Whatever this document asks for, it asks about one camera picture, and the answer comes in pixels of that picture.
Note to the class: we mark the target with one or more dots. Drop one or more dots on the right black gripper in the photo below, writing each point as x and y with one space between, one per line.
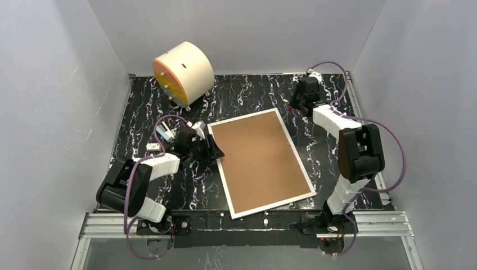
299 103

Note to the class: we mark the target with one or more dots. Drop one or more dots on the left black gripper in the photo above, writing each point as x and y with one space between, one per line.
203 149

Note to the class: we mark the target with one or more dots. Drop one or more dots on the white picture frame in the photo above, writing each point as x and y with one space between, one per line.
261 168

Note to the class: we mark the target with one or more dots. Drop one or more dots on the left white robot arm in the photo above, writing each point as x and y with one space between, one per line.
125 186

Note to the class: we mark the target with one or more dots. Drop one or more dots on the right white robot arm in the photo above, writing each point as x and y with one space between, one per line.
360 153

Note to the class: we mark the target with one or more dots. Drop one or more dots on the light blue stapler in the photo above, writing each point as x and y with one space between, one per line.
165 132

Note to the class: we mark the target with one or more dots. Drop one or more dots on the white staple box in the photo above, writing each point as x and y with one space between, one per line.
153 147

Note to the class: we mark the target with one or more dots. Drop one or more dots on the cylindrical beige drawer cabinet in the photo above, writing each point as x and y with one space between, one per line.
184 73

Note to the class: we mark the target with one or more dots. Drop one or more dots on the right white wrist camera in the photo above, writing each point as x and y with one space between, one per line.
312 73

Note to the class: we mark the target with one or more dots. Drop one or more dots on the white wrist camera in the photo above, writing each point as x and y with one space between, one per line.
199 128
312 73

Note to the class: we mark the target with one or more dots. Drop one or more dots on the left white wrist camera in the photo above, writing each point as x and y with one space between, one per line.
199 128

